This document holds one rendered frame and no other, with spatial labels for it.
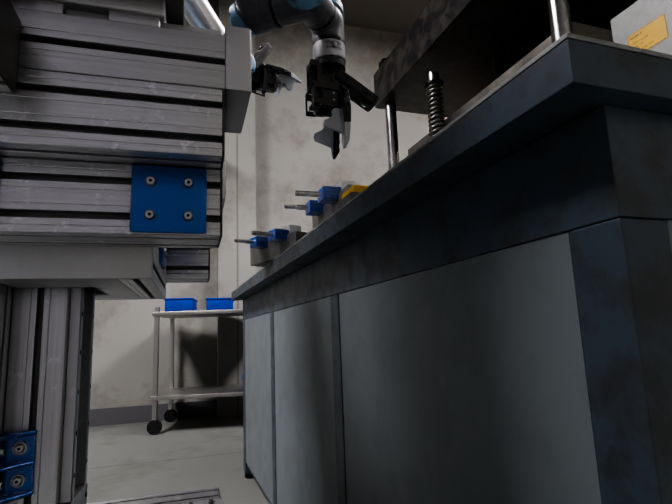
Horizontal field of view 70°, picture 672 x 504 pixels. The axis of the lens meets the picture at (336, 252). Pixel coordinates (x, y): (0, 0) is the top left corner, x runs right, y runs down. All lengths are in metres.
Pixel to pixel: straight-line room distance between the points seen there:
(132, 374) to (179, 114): 3.46
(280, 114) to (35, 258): 3.87
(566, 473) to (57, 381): 0.68
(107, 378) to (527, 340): 3.71
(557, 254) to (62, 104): 0.55
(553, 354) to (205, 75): 0.50
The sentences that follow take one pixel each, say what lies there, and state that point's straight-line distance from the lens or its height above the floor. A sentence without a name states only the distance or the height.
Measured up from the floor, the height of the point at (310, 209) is 0.88.
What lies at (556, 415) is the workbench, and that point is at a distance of 0.47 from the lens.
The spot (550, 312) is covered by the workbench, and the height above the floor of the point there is 0.61.
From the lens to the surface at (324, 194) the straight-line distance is 1.01.
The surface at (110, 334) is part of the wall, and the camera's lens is 4.01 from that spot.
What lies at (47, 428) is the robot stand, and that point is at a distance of 0.85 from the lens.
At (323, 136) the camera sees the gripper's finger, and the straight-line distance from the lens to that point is 1.12.
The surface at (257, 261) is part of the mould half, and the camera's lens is 1.39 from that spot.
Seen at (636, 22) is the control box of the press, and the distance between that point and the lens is 1.68.
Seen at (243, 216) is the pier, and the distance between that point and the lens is 3.96.
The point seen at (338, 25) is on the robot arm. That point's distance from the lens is 1.19.
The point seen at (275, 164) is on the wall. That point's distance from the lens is 4.29.
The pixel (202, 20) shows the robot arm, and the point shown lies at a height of 1.42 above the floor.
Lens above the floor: 0.60
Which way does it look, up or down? 10 degrees up
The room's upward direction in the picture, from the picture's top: 2 degrees counter-clockwise
